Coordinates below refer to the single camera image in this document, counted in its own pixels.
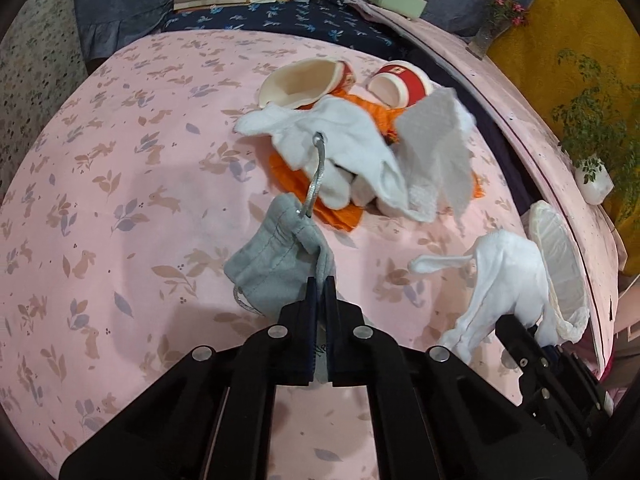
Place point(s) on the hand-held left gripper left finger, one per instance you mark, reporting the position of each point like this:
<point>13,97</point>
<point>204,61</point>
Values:
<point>312,340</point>

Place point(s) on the white cloth glove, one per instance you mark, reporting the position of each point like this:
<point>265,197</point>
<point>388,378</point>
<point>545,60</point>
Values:
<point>505,280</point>
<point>340,130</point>
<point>335,190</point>

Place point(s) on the pink rabbit print bedsheet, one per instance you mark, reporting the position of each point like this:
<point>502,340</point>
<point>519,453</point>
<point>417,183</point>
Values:
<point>125,110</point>

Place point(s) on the crushed red paper cup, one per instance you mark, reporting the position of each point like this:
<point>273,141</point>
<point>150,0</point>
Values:
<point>300,82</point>

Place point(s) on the blue denim cloth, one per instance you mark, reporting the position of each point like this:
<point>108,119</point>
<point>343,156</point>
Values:
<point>125,0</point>

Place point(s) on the orange cloth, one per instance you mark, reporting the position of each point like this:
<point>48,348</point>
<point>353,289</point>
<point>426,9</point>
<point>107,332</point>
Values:
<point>337,217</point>

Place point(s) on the glass vase with pink flowers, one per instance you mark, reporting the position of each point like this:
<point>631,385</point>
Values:
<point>487,35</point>

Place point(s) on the green plant in white pot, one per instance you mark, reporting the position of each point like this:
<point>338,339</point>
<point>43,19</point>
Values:
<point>592,180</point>

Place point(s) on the white paper towel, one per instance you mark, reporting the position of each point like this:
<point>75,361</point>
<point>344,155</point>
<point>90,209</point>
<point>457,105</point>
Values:
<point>440,150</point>

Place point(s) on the yellow cloth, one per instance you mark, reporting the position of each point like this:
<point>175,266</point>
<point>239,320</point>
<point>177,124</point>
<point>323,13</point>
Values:
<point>575,10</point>

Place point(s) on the pink board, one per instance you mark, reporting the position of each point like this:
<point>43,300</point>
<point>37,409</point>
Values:
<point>500,95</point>

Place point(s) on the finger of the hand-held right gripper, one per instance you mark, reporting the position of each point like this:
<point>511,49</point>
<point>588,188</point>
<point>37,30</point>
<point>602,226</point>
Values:
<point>575,380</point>
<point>517,340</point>

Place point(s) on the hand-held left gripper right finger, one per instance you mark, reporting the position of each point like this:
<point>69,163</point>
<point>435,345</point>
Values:
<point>330,310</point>

